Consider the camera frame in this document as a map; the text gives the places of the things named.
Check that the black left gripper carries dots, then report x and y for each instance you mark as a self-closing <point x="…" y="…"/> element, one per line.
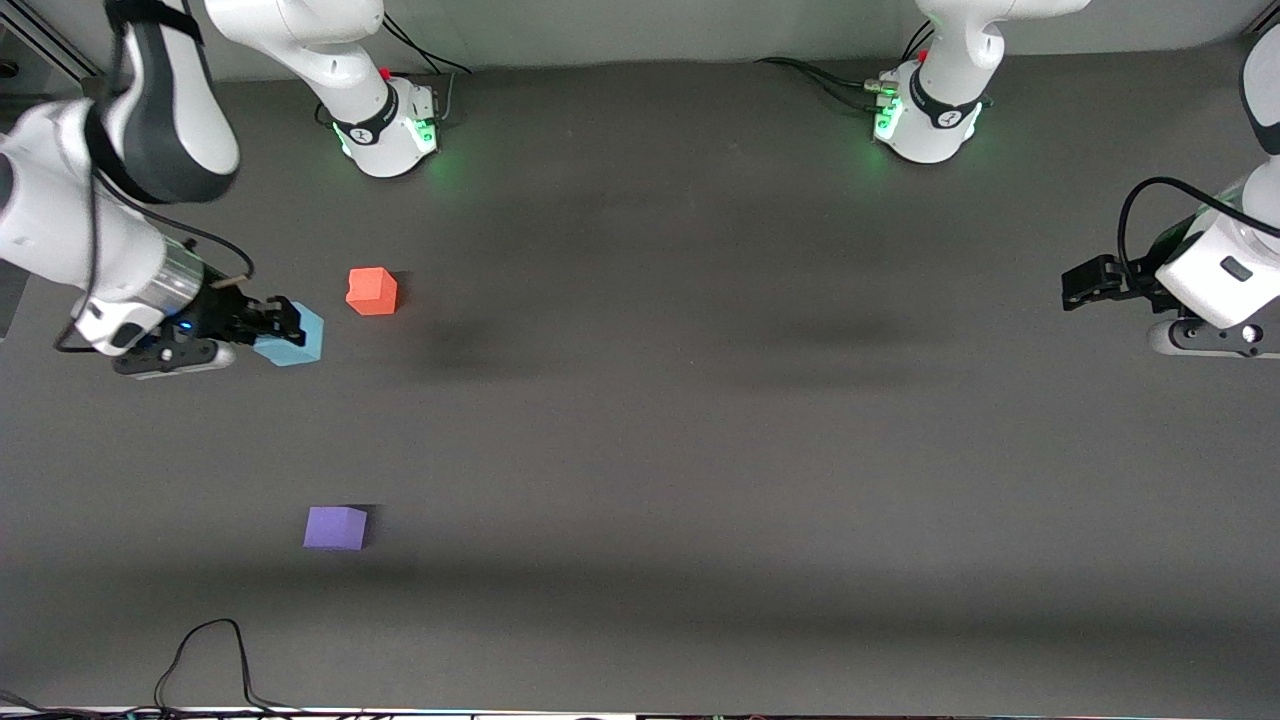
<point x="1137" y="282"/>

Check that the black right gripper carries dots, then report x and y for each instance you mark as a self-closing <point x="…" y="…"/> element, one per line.
<point x="222" y="311"/>

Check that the light blue foam block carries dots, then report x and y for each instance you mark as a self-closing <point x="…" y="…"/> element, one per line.
<point x="300" y="350"/>

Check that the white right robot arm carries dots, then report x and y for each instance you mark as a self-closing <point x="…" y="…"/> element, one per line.
<point x="355" y="85"/>

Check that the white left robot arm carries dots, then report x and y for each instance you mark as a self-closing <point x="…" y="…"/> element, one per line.
<point x="945" y="120"/>

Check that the orange foam block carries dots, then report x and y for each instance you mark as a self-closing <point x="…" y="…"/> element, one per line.
<point x="371" y="291"/>

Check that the purple foam block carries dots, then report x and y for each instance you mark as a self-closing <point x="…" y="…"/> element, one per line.
<point x="334" y="528"/>

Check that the dark grey table mat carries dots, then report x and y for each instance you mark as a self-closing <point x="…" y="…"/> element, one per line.
<point x="700" y="450"/>

